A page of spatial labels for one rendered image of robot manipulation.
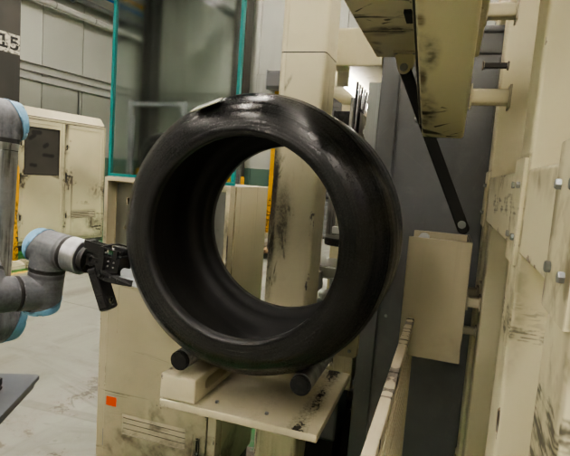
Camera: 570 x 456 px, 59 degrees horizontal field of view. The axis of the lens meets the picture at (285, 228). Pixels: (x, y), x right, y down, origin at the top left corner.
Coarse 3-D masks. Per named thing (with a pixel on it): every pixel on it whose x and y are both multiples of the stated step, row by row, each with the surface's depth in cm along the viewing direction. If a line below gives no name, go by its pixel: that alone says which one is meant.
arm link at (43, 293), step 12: (24, 276) 128; (36, 276) 127; (48, 276) 128; (60, 276) 130; (36, 288) 127; (48, 288) 129; (60, 288) 132; (36, 300) 127; (48, 300) 129; (60, 300) 133; (24, 312) 129; (36, 312) 129; (48, 312) 130
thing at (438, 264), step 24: (432, 240) 121; (456, 240) 138; (408, 264) 124; (432, 264) 122; (456, 264) 120; (408, 288) 124; (432, 288) 122; (456, 288) 121; (408, 312) 125; (432, 312) 123; (456, 312) 121; (432, 336) 123; (456, 336) 121; (456, 360) 122
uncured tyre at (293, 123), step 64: (192, 128) 102; (256, 128) 97; (320, 128) 95; (192, 192) 132; (384, 192) 96; (128, 256) 112; (192, 256) 134; (384, 256) 95; (192, 320) 106; (256, 320) 131; (320, 320) 96
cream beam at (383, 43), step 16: (352, 0) 88; (368, 0) 88; (384, 0) 87; (400, 0) 87; (368, 16) 96; (384, 16) 96; (400, 16) 95; (480, 16) 92; (368, 32) 106; (384, 32) 106; (400, 32) 105; (480, 32) 101; (384, 48) 119; (400, 48) 118
